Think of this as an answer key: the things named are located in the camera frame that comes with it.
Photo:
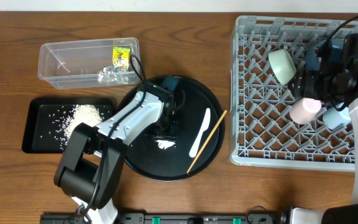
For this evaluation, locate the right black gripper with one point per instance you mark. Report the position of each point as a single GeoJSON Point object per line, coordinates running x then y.
{"type": "Point", "coordinates": [304, 84]}

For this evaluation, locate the pink cup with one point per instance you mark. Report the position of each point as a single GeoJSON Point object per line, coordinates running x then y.
{"type": "Point", "coordinates": [304, 110]}

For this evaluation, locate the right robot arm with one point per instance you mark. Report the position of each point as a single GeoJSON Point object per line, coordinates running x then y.
{"type": "Point", "coordinates": [331, 76]}

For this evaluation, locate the grey dishwasher rack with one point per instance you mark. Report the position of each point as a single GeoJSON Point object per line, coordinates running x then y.
{"type": "Point", "coordinates": [262, 133]}

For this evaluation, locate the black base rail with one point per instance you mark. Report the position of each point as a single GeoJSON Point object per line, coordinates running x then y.
{"type": "Point", "coordinates": [140, 218]}

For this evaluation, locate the light blue cup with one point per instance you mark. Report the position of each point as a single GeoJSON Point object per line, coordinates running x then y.
{"type": "Point", "coordinates": [333, 118]}

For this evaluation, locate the mint green bowl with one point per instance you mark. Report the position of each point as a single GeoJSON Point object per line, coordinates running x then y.
{"type": "Point", "coordinates": [282, 65]}

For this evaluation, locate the wooden chopstick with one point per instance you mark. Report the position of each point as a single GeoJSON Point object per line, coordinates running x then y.
{"type": "Point", "coordinates": [207, 140]}

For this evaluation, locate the white rice pile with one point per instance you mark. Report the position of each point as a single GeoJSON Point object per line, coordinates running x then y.
{"type": "Point", "coordinates": [55, 124]}

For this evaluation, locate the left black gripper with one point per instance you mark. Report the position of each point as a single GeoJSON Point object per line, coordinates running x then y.
{"type": "Point", "coordinates": [167, 131]}

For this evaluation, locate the black round tray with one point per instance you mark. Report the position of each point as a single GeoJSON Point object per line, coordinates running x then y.
{"type": "Point", "coordinates": [191, 100]}

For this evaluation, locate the silver foil wrapper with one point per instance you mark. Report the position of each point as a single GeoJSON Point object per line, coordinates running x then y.
{"type": "Point", "coordinates": [113, 75]}

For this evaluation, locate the clear plastic bin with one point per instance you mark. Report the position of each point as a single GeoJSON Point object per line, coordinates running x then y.
{"type": "Point", "coordinates": [76, 64]}

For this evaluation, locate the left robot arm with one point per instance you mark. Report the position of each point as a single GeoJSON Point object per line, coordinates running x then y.
{"type": "Point", "coordinates": [91, 166]}

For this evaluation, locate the yellow snack wrapper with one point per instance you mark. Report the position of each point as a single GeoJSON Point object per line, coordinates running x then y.
{"type": "Point", "coordinates": [120, 59]}

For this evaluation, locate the black rectangular tray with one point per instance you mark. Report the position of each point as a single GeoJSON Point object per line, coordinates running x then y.
{"type": "Point", "coordinates": [30, 128]}

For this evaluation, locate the blue plate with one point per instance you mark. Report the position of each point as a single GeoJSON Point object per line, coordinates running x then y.
{"type": "Point", "coordinates": [312, 62]}

